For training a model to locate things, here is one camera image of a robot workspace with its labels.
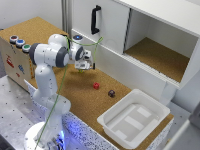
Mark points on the green button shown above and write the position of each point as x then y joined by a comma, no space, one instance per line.
26,48

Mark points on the red button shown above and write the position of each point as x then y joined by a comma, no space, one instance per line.
13,38

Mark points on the blue button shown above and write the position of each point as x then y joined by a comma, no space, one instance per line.
20,42

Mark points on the white plastic box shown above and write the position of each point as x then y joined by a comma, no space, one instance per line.
133,120

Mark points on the white cabinet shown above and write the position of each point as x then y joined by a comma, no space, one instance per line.
156,20

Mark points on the yellow block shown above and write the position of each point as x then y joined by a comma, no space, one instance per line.
81,71

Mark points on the pink block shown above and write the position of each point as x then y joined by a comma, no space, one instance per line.
96,85

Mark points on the purple block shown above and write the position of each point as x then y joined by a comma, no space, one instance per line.
111,93

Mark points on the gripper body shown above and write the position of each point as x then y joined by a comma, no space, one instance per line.
85,60

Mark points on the wooden drawer box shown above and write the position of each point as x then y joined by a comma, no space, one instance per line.
33,30

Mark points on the white sliding door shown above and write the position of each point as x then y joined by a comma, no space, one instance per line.
113,23

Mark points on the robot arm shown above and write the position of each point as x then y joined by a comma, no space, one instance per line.
46,80

